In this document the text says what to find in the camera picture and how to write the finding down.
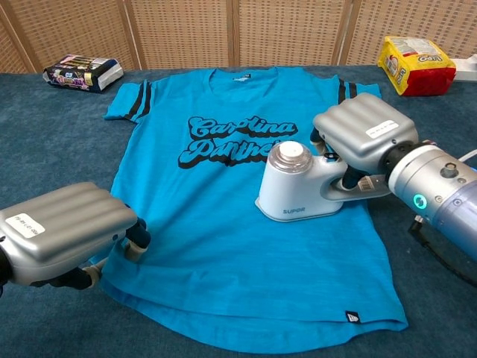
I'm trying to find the blue Carolina Panthers t-shirt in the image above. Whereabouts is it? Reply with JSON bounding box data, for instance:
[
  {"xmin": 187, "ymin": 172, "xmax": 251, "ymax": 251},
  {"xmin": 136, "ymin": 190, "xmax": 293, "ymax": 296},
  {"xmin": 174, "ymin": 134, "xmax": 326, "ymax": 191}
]
[{"xmin": 89, "ymin": 66, "xmax": 409, "ymax": 354}]

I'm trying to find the yellow red snack package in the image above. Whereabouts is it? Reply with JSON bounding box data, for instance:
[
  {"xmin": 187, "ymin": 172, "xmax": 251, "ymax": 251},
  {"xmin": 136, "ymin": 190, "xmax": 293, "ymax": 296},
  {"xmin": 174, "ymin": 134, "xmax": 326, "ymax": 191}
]
[{"xmin": 376, "ymin": 35, "xmax": 457, "ymax": 97}]

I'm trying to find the dark snack package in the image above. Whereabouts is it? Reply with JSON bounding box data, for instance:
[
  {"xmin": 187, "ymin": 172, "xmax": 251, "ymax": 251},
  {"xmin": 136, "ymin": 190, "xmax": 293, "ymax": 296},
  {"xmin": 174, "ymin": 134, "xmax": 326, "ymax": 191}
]
[{"xmin": 42, "ymin": 54, "xmax": 124, "ymax": 94}]

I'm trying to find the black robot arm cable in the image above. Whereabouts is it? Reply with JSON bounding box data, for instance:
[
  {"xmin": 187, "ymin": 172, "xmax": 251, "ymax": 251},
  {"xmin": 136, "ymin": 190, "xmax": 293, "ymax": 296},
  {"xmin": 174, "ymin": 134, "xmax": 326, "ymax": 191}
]
[{"xmin": 408, "ymin": 216, "xmax": 477, "ymax": 288}]

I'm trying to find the woven rattan folding screen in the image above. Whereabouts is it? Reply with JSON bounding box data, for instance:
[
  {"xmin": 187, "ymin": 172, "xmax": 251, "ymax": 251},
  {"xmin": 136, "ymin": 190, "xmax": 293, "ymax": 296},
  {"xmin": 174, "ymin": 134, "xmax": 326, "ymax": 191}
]
[{"xmin": 0, "ymin": 0, "xmax": 477, "ymax": 74}]

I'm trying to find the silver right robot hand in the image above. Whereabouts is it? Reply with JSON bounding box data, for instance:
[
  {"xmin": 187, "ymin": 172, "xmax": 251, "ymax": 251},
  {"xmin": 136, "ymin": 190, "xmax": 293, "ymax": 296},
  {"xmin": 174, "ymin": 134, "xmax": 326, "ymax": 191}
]
[{"xmin": 309, "ymin": 92, "xmax": 419, "ymax": 189}]

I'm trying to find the teal carpet table cover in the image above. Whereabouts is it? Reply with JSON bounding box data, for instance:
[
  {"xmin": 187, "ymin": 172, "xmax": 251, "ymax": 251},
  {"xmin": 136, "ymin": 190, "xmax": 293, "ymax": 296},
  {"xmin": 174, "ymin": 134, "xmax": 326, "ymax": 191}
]
[{"xmin": 0, "ymin": 65, "xmax": 477, "ymax": 358}]

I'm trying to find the white handheld garment steamer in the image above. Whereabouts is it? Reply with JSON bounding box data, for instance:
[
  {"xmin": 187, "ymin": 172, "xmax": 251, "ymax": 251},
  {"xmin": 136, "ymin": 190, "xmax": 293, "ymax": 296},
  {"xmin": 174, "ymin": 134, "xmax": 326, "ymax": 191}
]
[{"xmin": 254, "ymin": 141, "xmax": 392, "ymax": 224}]

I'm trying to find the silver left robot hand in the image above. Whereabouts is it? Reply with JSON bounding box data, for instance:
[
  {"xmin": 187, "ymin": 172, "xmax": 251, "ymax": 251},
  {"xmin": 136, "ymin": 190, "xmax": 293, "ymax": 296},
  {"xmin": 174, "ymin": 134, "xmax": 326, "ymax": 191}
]
[{"xmin": 0, "ymin": 181, "xmax": 151, "ymax": 289}]

